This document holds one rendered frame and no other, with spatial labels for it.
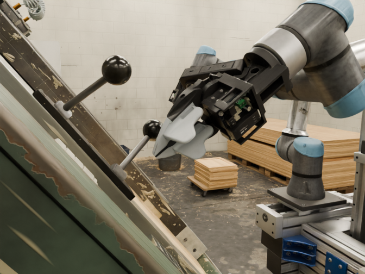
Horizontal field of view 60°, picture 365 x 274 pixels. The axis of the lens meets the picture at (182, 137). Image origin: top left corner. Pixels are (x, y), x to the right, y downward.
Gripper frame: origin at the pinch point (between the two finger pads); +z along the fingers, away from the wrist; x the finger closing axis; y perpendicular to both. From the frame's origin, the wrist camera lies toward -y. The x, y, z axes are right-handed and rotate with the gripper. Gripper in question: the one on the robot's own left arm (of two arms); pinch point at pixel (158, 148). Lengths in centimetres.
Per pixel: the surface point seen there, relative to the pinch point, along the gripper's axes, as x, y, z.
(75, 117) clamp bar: 11, -49, 9
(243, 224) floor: 275, -151, -38
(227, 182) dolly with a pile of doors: 306, -231, -68
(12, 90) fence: -16.6, -6.7, 9.5
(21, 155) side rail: -20.6, 18.4, 8.1
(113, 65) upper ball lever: -13.5, -0.9, -1.8
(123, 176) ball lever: 1.2, -1.9, 6.6
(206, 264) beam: 69, -23, 9
